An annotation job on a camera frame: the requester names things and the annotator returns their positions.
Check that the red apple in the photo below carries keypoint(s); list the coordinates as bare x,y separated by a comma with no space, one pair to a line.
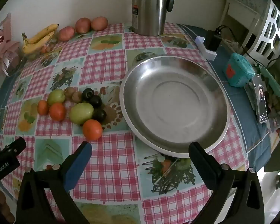
66,33
83,25
99,23

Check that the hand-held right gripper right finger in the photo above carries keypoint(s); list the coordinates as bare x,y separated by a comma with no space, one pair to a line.
200,161

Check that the glass jar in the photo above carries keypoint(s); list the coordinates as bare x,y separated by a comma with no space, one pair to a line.
12,60

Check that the orange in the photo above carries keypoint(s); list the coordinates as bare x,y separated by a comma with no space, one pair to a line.
92,130
57,112
42,107

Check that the green plastic tray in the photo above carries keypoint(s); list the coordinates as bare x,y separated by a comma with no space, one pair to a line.
274,84

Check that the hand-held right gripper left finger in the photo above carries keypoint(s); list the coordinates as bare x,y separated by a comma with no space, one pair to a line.
78,165

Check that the dark plum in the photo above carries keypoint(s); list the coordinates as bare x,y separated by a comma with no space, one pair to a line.
95,101
87,93
99,115

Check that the green apple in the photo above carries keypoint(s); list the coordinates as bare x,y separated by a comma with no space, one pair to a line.
56,96
80,113

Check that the checkered printed tablecloth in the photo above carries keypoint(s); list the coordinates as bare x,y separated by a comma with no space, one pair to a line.
102,70

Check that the person's left hand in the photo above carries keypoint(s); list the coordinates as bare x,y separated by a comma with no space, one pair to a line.
1,205

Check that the brown kiwi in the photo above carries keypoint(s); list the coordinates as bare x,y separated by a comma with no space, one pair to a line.
77,97
69,91

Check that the stainless steel basin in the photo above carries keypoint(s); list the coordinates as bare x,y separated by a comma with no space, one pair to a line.
172,102

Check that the black charger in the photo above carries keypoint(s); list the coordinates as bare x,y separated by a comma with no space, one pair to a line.
211,40

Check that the white plastic basket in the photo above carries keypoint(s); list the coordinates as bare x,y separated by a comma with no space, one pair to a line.
270,28

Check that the teal tissue pack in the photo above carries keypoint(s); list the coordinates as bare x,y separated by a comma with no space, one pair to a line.
241,72

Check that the white power strip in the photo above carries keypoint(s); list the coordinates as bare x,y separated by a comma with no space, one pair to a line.
208,53

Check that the pink paper decoration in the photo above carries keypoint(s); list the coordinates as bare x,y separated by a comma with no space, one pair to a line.
3,37

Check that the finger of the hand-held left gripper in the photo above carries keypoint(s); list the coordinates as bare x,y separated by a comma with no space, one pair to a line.
14,147

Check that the white wooden rack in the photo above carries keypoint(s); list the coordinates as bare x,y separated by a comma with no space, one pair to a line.
238,11

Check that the glass bowl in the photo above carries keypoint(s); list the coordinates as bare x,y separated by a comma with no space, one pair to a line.
46,51

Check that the smartphone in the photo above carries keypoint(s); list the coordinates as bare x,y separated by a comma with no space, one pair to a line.
261,98

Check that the yellow banana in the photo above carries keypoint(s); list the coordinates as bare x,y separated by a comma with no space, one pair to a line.
37,43
43,33

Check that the stainless steel kettle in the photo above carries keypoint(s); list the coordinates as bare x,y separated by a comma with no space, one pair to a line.
149,9

